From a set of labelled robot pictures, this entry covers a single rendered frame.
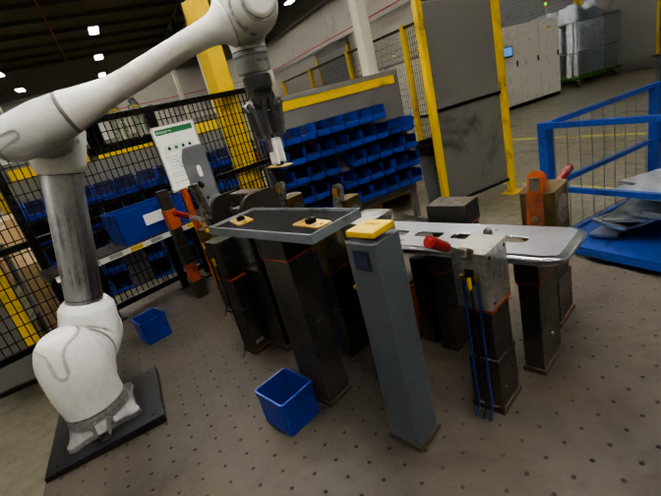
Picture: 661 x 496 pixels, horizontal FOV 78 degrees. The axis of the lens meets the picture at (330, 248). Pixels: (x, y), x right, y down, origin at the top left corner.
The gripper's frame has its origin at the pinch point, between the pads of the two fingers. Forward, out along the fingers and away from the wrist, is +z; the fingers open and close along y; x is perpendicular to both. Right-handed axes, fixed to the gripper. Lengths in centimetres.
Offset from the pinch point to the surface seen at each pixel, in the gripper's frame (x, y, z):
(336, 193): 2.3, 23.2, 20.5
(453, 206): -41, 21, 24
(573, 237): -72, 9, 26
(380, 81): 135, 257, -8
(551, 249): -69, 2, 26
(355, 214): -41.3, -20.2, 10.2
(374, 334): -48, -29, 30
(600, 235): -46, 196, 107
